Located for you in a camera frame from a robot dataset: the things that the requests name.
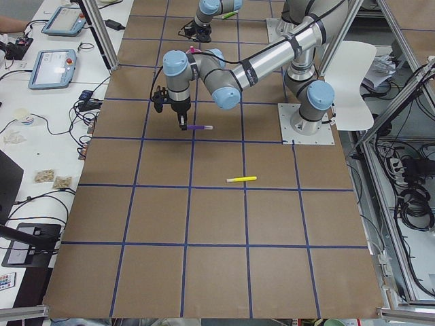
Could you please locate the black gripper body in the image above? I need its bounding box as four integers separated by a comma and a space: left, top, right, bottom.
152, 86, 190, 115
178, 20, 211, 43

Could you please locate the purple pen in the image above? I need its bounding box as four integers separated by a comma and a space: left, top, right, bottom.
186, 125, 213, 130

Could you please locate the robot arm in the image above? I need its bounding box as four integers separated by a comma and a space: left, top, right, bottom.
178, 0, 243, 43
150, 1, 348, 130

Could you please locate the pink mesh cup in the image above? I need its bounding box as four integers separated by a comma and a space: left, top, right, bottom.
186, 46, 202, 54

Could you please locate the person hand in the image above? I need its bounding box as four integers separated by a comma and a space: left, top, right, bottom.
0, 16, 9, 33

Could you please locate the green pen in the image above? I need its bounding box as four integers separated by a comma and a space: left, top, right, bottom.
221, 10, 239, 20

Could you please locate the black power brick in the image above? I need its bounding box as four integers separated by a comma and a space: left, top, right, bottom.
105, 19, 125, 31

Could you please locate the yellow pen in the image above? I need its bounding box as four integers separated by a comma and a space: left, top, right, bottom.
226, 176, 258, 183

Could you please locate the lower teach pendant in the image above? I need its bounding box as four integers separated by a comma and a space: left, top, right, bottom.
28, 49, 77, 90

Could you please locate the teach pendant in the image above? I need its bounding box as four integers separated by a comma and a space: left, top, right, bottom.
42, 7, 86, 37
28, 49, 77, 90

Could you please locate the upper teach pendant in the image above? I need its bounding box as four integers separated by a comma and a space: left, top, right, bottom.
42, 7, 86, 37

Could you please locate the snack bag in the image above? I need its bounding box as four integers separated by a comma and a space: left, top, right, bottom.
33, 169, 56, 183
52, 176, 73, 189

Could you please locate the white tape roll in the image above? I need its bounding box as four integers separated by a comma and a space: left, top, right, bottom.
14, 107, 34, 126

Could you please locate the white chair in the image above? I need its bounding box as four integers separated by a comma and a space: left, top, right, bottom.
324, 41, 377, 131

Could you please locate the remote control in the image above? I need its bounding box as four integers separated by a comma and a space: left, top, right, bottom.
0, 272, 16, 291

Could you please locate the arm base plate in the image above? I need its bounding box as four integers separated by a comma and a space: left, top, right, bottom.
266, 18, 293, 43
278, 103, 334, 145

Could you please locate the aluminium frame post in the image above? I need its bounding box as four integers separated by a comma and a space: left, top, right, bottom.
75, 0, 119, 71

